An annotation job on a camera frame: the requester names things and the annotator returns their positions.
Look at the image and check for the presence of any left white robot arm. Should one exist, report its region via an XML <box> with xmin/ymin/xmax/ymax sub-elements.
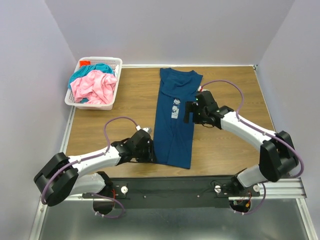
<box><xmin>33</xmin><ymin>127</ymin><xmax>156</xmax><ymax>207</ymax></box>

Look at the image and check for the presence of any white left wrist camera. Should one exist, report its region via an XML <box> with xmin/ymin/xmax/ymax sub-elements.
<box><xmin>135</xmin><ymin>125</ymin><xmax>152</xmax><ymax>135</ymax></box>

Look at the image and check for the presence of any pink t shirt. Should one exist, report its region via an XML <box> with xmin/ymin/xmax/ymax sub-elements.
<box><xmin>70</xmin><ymin>70</ymin><xmax>118</xmax><ymax>105</ymax></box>

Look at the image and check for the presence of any dark blue t shirt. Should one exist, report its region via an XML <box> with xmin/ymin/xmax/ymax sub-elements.
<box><xmin>153</xmin><ymin>68</ymin><xmax>203</xmax><ymax>169</ymax></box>

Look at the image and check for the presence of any purple cable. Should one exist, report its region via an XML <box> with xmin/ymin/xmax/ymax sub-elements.
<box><xmin>199</xmin><ymin>79</ymin><xmax>305</xmax><ymax>216</ymax></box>
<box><xmin>40</xmin><ymin>116</ymin><xmax>141</xmax><ymax>219</ymax></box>

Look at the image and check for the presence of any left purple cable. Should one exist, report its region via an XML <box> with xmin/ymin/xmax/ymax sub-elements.
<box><xmin>40</xmin><ymin>116</ymin><xmax>141</xmax><ymax>219</ymax></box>

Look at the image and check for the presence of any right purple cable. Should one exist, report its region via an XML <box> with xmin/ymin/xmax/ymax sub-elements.
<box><xmin>199</xmin><ymin>79</ymin><xmax>305</xmax><ymax>216</ymax></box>

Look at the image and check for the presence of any white plastic laundry basket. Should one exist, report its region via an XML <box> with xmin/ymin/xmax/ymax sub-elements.
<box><xmin>64</xmin><ymin>56</ymin><xmax>123</xmax><ymax>111</ymax></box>

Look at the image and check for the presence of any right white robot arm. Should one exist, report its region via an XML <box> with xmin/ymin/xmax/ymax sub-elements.
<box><xmin>183</xmin><ymin>90</ymin><xmax>299</xmax><ymax>196</ymax></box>

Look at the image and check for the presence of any orange cloth in basket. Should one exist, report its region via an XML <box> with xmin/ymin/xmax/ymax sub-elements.
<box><xmin>79</xmin><ymin>60</ymin><xmax>91</xmax><ymax>68</ymax></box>

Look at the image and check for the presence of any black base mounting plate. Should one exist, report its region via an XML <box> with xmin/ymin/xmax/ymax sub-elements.
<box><xmin>82</xmin><ymin>176</ymin><xmax>261</xmax><ymax>210</ymax></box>

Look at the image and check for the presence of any teal t shirt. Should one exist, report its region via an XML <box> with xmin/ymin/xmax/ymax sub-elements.
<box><xmin>68</xmin><ymin>63</ymin><xmax>115</xmax><ymax>90</ymax></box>

